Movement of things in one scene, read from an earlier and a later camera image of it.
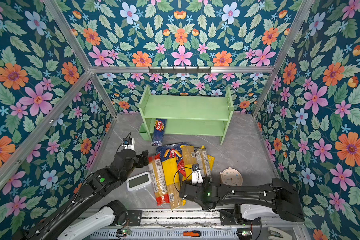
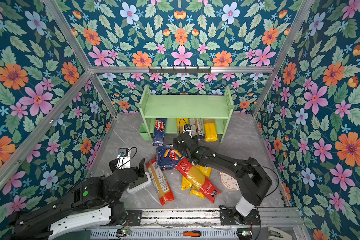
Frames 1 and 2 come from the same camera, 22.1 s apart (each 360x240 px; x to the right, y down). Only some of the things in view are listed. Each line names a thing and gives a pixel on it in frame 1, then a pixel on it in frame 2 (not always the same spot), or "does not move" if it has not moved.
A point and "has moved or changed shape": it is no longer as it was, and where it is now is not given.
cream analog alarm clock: [231, 176] does not move
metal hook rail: [179, 71] does not move
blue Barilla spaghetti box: [159, 132] does not move
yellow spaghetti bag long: [171, 176] → [181, 122]
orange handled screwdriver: [194, 233] does not move
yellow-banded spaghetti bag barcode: [188, 155] has moved or changed shape
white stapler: [275, 234] does not move
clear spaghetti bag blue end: [203, 161] → [197, 126]
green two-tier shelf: [190, 115] does not move
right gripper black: [205, 184] → [176, 143]
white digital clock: [139, 181] does not move
